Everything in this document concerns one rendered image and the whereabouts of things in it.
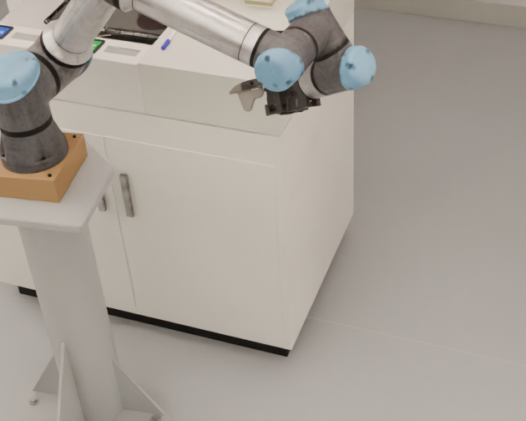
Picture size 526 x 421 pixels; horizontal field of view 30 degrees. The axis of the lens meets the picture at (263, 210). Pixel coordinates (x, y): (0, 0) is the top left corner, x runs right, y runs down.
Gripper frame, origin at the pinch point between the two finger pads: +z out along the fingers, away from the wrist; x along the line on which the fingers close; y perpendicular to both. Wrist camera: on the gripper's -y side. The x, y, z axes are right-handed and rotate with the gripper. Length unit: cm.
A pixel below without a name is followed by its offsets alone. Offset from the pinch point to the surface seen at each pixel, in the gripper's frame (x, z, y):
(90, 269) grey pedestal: -17, 52, 34
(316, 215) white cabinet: 52, 47, 31
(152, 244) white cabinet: 11, 69, 32
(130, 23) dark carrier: 9, 59, -27
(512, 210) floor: 139, 50, 41
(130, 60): -5.5, 37.3, -13.4
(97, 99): -8, 52, -6
